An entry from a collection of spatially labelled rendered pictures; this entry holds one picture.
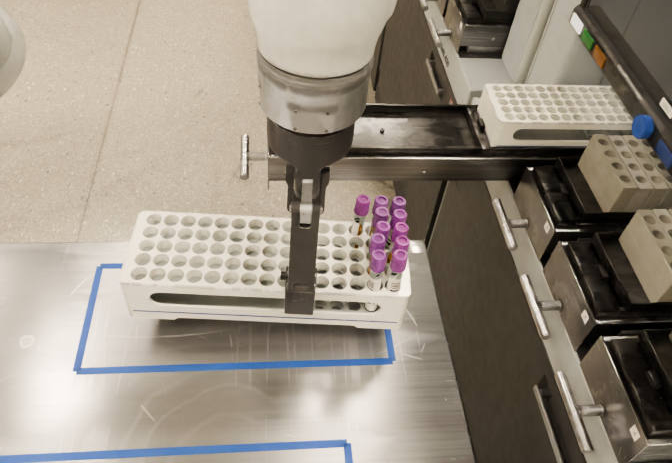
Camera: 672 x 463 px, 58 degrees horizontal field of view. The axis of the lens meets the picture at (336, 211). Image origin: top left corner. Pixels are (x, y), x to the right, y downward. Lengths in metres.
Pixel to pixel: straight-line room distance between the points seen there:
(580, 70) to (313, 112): 0.73
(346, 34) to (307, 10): 0.03
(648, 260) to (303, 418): 0.48
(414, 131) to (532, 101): 0.19
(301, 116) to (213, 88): 1.98
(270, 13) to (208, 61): 2.17
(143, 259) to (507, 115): 0.59
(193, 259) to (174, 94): 1.79
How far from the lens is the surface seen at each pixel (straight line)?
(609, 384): 0.82
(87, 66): 2.63
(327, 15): 0.41
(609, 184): 0.94
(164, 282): 0.64
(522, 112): 1.00
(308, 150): 0.50
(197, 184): 2.04
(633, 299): 0.87
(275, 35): 0.43
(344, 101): 0.47
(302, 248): 0.53
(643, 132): 0.84
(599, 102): 1.10
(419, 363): 0.71
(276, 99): 0.47
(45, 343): 0.75
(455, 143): 1.01
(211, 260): 0.66
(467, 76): 1.30
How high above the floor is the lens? 1.43
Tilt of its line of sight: 47 degrees down
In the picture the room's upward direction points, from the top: 7 degrees clockwise
